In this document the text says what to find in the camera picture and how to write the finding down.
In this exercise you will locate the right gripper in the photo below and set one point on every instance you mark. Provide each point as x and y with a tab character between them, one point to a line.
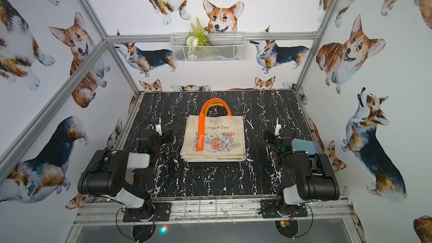
271	139

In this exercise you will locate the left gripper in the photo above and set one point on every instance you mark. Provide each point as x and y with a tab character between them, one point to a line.
158	137

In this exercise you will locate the cream bag orange handles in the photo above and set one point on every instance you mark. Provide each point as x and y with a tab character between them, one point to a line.
215	135

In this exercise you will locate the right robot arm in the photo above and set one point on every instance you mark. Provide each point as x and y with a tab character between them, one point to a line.
312	171

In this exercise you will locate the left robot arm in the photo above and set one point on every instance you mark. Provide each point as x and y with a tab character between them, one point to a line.
106	174

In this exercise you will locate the light blue dustpan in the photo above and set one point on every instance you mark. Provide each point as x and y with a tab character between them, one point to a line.
310	147

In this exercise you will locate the tan round object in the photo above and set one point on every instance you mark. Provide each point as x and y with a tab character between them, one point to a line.
129	177

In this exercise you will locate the green fern with white flower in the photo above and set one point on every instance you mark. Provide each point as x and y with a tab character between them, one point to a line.
197	42

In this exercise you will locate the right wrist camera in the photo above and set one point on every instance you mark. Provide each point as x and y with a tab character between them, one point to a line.
279	127

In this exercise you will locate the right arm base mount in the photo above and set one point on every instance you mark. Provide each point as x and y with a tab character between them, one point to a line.
277	209

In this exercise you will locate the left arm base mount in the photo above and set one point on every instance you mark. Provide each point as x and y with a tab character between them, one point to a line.
158	212

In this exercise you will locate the white wire wall basket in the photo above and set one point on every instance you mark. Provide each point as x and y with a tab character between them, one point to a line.
214	47

